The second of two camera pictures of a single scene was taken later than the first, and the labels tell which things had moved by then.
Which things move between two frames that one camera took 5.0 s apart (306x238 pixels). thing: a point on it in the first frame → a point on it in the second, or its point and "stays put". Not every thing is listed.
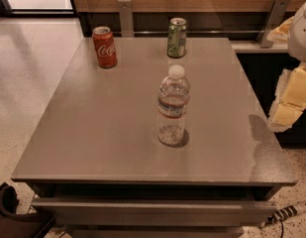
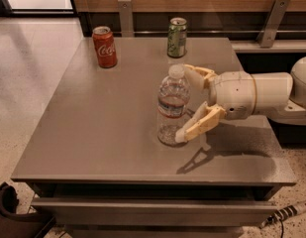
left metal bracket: [126, 18] stays put
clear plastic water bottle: [172, 104] stays put
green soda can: [177, 38] stays put
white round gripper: [301, 37] → [232, 92]
